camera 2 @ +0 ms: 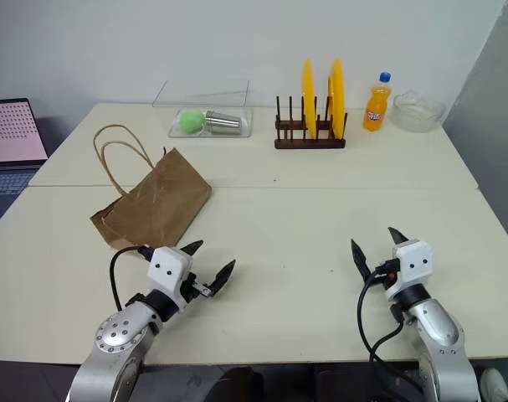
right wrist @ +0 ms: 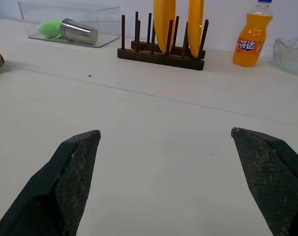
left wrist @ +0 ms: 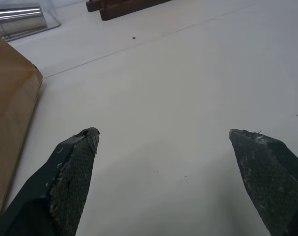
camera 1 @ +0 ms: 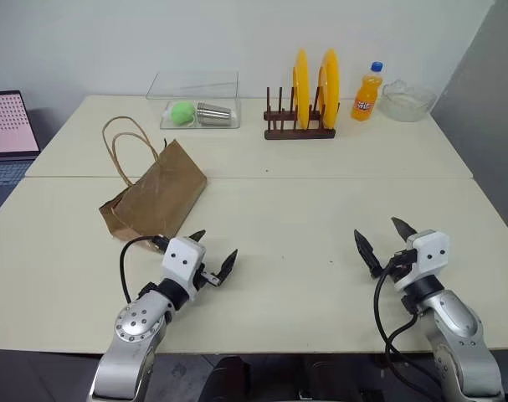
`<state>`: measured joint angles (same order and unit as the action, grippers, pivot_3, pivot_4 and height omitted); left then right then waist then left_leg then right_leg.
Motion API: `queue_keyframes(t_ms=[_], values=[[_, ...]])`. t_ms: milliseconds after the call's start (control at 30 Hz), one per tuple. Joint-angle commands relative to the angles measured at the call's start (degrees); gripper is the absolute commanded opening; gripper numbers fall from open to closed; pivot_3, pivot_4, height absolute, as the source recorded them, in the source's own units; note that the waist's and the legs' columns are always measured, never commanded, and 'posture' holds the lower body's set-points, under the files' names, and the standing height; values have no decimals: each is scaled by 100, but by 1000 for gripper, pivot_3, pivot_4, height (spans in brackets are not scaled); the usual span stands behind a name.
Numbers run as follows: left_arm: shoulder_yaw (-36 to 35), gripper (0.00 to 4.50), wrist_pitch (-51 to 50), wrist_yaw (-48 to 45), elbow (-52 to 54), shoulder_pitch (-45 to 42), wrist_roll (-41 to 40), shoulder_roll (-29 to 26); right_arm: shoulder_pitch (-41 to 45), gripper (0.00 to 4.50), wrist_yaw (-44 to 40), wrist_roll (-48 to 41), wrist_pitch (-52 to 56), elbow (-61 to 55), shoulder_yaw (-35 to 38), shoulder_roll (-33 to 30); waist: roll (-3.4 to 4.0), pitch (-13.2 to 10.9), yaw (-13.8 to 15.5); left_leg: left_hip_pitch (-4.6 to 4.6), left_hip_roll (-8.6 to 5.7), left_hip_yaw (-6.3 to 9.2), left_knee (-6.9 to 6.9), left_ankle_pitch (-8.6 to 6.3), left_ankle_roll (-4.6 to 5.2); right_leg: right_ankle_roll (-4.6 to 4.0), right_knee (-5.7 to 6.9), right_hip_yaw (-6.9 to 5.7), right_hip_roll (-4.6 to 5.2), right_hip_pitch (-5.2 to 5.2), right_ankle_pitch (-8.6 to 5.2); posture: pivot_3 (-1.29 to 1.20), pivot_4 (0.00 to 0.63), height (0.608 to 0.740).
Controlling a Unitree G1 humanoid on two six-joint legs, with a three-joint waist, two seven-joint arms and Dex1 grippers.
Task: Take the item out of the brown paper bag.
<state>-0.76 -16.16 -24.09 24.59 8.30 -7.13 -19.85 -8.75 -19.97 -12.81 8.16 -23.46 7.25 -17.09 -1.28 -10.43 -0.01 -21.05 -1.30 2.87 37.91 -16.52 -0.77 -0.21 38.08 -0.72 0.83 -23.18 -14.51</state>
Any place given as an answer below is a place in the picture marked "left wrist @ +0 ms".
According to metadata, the dark brown wooden block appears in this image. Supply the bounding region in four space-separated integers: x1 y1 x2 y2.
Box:
85 0 174 21

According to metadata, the shiny steel cup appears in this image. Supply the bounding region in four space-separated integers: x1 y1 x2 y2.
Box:
0 2 47 38

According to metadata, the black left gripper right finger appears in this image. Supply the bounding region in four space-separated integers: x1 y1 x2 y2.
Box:
228 128 298 236

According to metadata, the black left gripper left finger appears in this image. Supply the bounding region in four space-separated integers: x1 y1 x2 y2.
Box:
0 127 101 236

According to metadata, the clear plastic container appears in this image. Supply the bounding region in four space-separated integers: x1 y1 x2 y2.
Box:
0 0 62 41

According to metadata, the brown cardboard box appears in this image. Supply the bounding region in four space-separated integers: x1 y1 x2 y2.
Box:
0 31 44 223

